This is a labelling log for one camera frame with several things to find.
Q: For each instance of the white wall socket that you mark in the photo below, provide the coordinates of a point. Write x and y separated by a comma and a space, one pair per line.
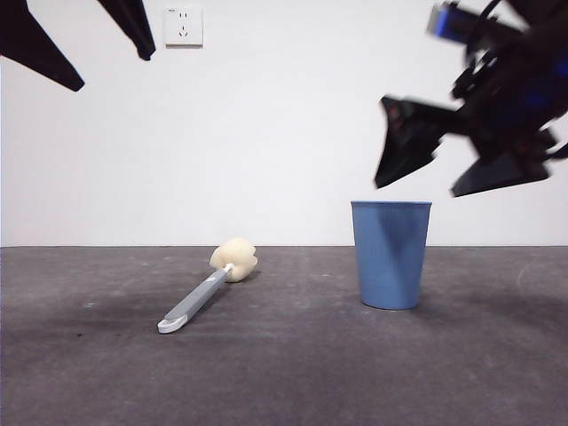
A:
184, 26

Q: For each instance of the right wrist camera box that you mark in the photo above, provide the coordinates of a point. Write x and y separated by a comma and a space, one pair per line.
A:
452, 22

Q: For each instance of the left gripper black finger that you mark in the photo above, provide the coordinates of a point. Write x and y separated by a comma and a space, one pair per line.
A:
133, 26
31, 40

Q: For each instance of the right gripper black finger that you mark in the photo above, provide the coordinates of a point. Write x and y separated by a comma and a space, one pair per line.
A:
408, 137
506, 173

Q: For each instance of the blue ribbed plastic cup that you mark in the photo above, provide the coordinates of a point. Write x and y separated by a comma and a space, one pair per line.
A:
390, 257

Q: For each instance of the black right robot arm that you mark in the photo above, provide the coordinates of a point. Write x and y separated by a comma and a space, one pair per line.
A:
546, 13

